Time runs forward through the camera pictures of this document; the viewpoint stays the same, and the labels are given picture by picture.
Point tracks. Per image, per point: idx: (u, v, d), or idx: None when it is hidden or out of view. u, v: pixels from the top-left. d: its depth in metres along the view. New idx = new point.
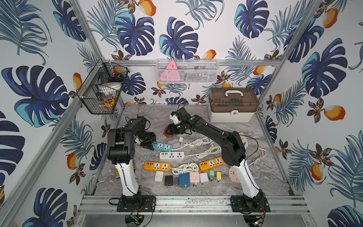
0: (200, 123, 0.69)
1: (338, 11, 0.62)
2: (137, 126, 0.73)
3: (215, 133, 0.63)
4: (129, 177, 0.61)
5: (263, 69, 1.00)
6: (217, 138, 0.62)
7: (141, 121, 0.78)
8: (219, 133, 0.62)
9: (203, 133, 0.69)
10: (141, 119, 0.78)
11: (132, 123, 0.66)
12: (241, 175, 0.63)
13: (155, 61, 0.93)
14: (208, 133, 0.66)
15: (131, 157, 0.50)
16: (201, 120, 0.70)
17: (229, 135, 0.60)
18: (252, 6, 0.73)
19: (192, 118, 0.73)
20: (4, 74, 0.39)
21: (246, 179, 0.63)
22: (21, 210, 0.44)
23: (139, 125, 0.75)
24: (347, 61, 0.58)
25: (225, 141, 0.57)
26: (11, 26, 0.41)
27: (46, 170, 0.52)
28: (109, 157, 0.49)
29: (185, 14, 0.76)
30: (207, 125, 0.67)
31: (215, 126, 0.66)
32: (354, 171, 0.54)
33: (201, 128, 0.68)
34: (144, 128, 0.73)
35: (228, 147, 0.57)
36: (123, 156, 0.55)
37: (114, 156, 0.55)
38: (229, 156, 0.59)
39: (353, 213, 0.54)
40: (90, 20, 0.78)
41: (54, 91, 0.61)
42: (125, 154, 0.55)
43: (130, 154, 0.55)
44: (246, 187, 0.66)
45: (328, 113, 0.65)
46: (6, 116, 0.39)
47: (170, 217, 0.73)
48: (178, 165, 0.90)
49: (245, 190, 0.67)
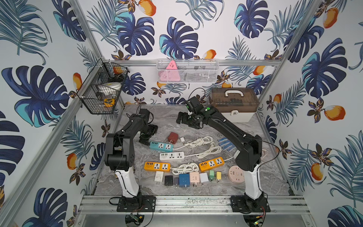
0: (216, 117, 0.59)
1: (338, 11, 0.62)
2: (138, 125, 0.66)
3: (235, 134, 0.54)
4: (128, 181, 0.58)
5: (263, 69, 1.00)
6: (235, 140, 0.55)
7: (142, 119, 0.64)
8: (240, 136, 0.53)
9: (220, 130, 0.60)
10: (142, 116, 0.70)
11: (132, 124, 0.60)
12: (249, 178, 0.60)
13: (155, 61, 0.93)
14: (225, 132, 0.58)
15: (129, 165, 0.52)
16: (216, 113, 0.61)
17: (252, 139, 0.54)
18: (252, 6, 0.73)
19: (206, 109, 0.62)
20: (4, 73, 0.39)
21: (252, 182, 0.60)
22: (21, 210, 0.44)
23: (140, 122, 0.68)
24: (347, 61, 0.58)
25: (246, 146, 0.50)
26: (10, 25, 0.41)
27: (45, 170, 0.52)
28: (107, 164, 0.51)
29: (185, 14, 0.76)
30: (224, 122, 0.57)
31: (236, 126, 0.56)
32: (354, 171, 0.54)
33: (217, 124, 0.59)
34: (147, 124, 0.81)
35: (249, 152, 0.50)
36: (122, 163, 0.51)
37: (112, 162, 0.51)
38: (245, 161, 0.54)
39: (353, 213, 0.54)
40: (90, 20, 0.78)
41: (54, 91, 0.61)
42: (124, 161, 0.50)
43: (129, 162, 0.52)
44: (248, 187, 0.64)
45: (328, 113, 0.65)
46: (6, 116, 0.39)
47: (170, 217, 0.73)
48: (178, 165, 0.90)
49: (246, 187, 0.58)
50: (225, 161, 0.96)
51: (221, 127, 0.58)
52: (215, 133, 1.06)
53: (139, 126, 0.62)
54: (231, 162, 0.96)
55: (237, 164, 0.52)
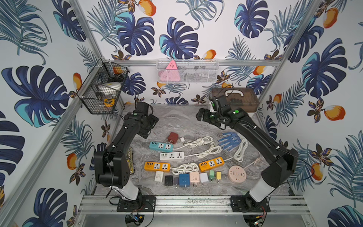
0: (244, 122, 0.53)
1: (338, 11, 0.62)
2: (134, 128, 0.58)
3: (267, 144, 0.47)
4: (125, 191, 0.56)
5: (263, 69, 1.00)
6: (267, 152, 0.48)
7: (137, 124, 0.59)
8: (273, 147, 0.46)
9: (248, 137, 0.53)
10: (137, 119, 0.59)
11: (125, 134, 0.51)
12: (263, 187, 0.57)
13: (155, 61, 0.93)
14: (255, 140, 0.51)
15: (124, 184, 0.48)
16: (245, 118, 0.54)
17: (286, 153, 0.49)
18: (252, 5, 0.73)
19: (235, 112, 0.56)
20: (4, 73, 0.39)
21: (265, 191, 0.57)
22: (21, 210, 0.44)
23: (136, 125, 0.59)
24: (347, 61, 0.58)
25: (280, 161, 0.43)
26: (10, 25, 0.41)
27: (45, 170, 0.52)
28: (98, 182, 0.46)
29: (185, 14, 0.76)
30: (254, 128, 0.51)
31: (267, 136, 0.49)
32: (354, 171, 0.54)
33: (246, 130, 0.53)
34: (145, 126, 0.79)
35: (281, 169, 0.43)
36: (115, 182, 0.45)
37: (103, 181, 0.45)
38: (274, 177, 0.47)
39: (353, 213, 0.54)
40: (90, 20, 0.78)
41: (54, 91, 0.61)
42: (117, 180, 0.45)
43: (122, 181, 0.47)
44: (256, 190, 0.62)
45: (328, 113, 0.65)
46: (6, 116, 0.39)
47: (170, 217, 0.73)
48: (178, 165, 0.90)
49: (251, 188, 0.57)
50: (225, 161, 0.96)
51: (250, 135, 0.52)
52: (215, 133, 1.06)
53: (134, 133, 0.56)
54: (231, 162, 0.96)
55: (263, 178, 0.52)
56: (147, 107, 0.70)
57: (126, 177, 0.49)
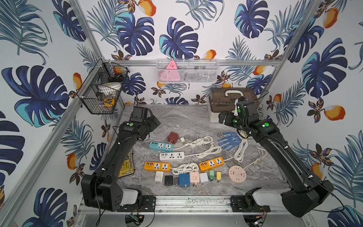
0: (273, 140, 0.46)
1: (338, 11, 0.62)
2: (129, 144, 0.52)
3: (298, 170, 0.42)
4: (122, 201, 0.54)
5: (263, 69, 1.00)
6: (295, 178, 0.42)
7: (132, 137, 0.53)
8: (305, 175, 0.41)
9: (274, 155, 0.47)
10: (132, 133, 0.52)
11: (117, 152, 0.46)
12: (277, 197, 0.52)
13: (155, 61, 0.93)
14: (283, 160, 0.45)
15: (113, 209, 0.43)
16: (274, 135, 0.47)
17: (319, 184, 0.42)
18: (252, 6, 0.73)
19: (264, 125, 0.49)
20: (4, 73, 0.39)
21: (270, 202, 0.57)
22: (21, 210, 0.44)
23: (130, 140, 0.52)
24: (347, 61, 0.58)
25: (311, 192, 0.38)
26: (11, 26, 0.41)
27: (45, 170, 0.52)
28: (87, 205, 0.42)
29: (185, 14, 0.76)
30: (285, 149, 0.45)
31: (299, 160, 0.43)
32: (354, 171, 0.54)
33: (274, 148, 0.47)
34: (144, 132, 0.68)
35: (311, 202, 0.38)
36: (105, 206, 0.41)
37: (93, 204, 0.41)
38: (299, 205, 0.42)
39: (353, 213, 0.54)
40: (90, 20, 0.78)
41: (54, 91, 0.61)
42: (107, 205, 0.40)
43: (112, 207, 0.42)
44: (262, 196, 0.60)
45: (328, 113, 0.65)
46: (6, 116, 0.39)
47: (170, 217, 0.73)
48: (178, 165, 0.90)
49: (260, 191, 0.63)
50: (225, 161, 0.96)
51: (279, 153, 0.46)
52: (215, 133, 1.06)
53: (127, 149, 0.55)
54: (231, 162, 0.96)
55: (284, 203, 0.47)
56: (145, 111, 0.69)
57: (117, 200, 0.45)
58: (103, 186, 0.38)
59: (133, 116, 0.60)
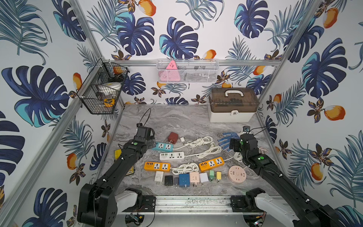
0: (270, 170, 0.53)
1: (338, 11, 0.62)
2: (129, 161, 0.53)
3: (293, 194, 0.45)
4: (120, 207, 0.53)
5: (263, 69, 1.00)
6: (293, 203, 0.45)
7: (135, 155, 0.56)
8: (301, 198, 0.44)
9: (273, 184, 0.52)
10: (135, 150, 0.56)
11: (120, 167, 0.48)
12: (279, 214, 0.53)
13: (155, 61, 0.93)
14: (280, 187, 0.50)
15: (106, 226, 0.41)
16: (271, 165, 0.55)
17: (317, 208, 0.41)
18: (252, 5, 0.73)
19: (260, 158, 0.58)
20: (4, 73, 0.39)
21: (274, 214, 0.56)
22: (21, 211, 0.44)
23: (132, 158, 0.55)
24: (347, 61, 0.58)
25: (310, 215, 0.39)
26: (11, 26, 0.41)
27: (45, 170, 0.52)
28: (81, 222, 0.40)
29: (185, 14, 0.76)
30: (281, 177, 0.50)
31: (294, 185, 0.47)
32: (354, 171, 0.54)
33: (272, 178, 0.52)
34: (145, 148, 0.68)
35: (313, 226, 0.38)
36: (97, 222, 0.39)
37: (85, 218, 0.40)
38: None
39: (353, 213, 0.54)
40: (90, 20, 0.78)
41: (54, 91, 0.61)
42: (99, 220, 0.39)
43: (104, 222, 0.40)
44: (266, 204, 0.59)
45: (328, 113, 0.65)
46: (6, 116, 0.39)
47: (170, 217, 0.73)
48: (178, 165, 0.90)
49: (263, 198, 0.62)
50: (225, 161, 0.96)
51: (277, 182, 0.51)
52: (215, 133, 1.06)
53: (128, 166, 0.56)
54: (231, 162, 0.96)
55: None
56: (147, 131, 0.67)
57: (110, 217, 0.43)
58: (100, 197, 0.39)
59: (137, 135, 0.64)
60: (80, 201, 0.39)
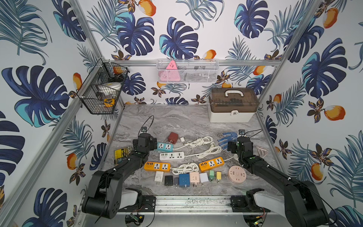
0: (259, 163, 0.60)
1: (338, 12, 0.62)
2: (132, 166, 0.57)
3: (277, 177, 0.50)
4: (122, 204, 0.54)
5: (263, 69, 1.00)
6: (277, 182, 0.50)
7: (139, 161, 0.62)
8: (283, 178, 0.48)
9: (261, 174, 0.59)
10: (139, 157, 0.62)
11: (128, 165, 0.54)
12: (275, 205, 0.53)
13: (155, 61, 0.93)
14: (266, 173, 0.56)
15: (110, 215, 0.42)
16: (260, 161, 0.62)
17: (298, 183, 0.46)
18: (252, 6, 0.73)
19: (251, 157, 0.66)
20: (4, 73, 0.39)
21: (272, 208, 0.56)
22: (21, 210, 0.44)
23: (135, 164, 0.60)
24: (347, 61, 0.58)
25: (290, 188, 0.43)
26: (11, 25, 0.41)
27: (45, 170, 0.52)
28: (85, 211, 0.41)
29: (185, 14, 0.76)
30: (268, 167, 0.56)
31: (279, 171, 0.52)
32: (354, 171, 0.54)
33: (260, 169, 0.59)
34: (146, 155, 0.69)
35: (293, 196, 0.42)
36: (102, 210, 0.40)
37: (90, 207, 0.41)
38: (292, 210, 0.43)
39: (353, 213, 0.54)
40: (90, 20, 0.78)
41: (54, 91, 0.61)
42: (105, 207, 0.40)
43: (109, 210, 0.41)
44: (264, 198, 0.60)
45: (328, 113, 0.65)
46: (6, 116, 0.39)
47: (170, 217, 0.73)
48: (178, 165, 0.90)
49: (262, 194, 0.62)
50: (225, 161, 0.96)
51: (263, 171, 0.57)
52: (215, 133, 1.06)
53: (132, 170, 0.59)
54: (231, 162, 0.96)
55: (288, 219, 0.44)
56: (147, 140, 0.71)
57: (115, 208, 0.44)
58: (111, 182, 0.43)
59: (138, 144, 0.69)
60: (91, 186, 0.42)
